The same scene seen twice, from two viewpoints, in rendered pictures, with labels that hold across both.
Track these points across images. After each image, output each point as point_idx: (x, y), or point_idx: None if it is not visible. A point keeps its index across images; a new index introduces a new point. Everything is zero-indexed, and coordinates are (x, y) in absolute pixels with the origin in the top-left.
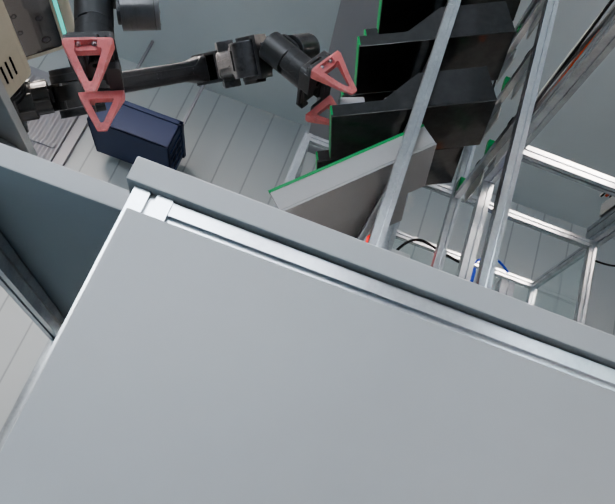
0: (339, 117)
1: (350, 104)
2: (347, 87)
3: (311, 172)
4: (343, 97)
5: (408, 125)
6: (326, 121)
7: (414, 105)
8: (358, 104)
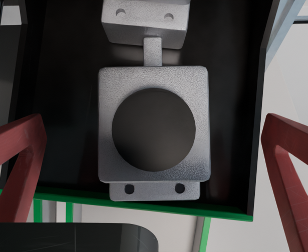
0: (236, 188)
1: (256, 152)
2: (286, 154)
3: (207, 238)
4: (209, 160)
5: (274, 54)
6: (24, 219)
7: (297, 13)
8: (258, 127)
